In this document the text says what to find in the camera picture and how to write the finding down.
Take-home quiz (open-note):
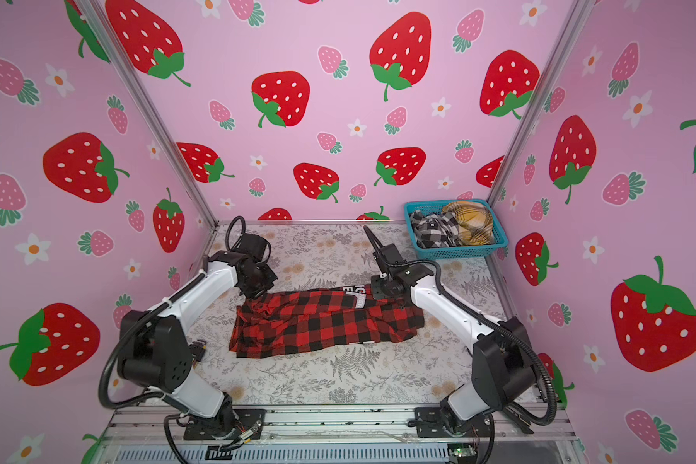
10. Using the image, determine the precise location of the red black plaid shirt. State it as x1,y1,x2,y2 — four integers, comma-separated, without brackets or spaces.
229,284,425,359

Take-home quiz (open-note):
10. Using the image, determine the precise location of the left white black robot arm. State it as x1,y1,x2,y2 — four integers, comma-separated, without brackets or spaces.
98,216,276,438

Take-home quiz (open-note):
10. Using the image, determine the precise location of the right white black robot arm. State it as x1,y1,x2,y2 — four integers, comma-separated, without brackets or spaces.
363,226,558,436

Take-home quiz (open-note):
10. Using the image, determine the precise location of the teal plastic basket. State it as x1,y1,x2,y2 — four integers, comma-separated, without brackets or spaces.
404,199,508,260

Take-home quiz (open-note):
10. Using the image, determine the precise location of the white black plaid shirt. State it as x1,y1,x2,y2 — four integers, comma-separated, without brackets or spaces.
410,211,461,249

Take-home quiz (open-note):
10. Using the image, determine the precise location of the yellow plaid shirt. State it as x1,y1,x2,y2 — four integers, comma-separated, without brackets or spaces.
443,200,495,247

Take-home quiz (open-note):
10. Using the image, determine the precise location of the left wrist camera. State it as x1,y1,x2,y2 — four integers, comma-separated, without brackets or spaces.
238,233,271,263

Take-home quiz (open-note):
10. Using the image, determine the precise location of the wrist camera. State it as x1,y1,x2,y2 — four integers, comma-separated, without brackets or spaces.
238,233,271,263
375,244,405,274

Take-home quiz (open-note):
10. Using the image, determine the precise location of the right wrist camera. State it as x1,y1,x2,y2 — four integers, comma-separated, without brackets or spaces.
375,244,405,274

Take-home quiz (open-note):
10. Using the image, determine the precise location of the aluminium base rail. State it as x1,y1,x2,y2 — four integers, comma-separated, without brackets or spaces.
101,404,578,447

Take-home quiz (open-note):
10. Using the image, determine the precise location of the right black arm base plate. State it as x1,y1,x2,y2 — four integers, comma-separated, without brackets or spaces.
407,406,494,439

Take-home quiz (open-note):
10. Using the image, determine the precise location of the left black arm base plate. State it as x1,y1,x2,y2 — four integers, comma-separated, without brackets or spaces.
184,408,266,442

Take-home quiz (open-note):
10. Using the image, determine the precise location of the black flat bracket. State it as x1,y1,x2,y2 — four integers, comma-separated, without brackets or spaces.
501,407,534,435

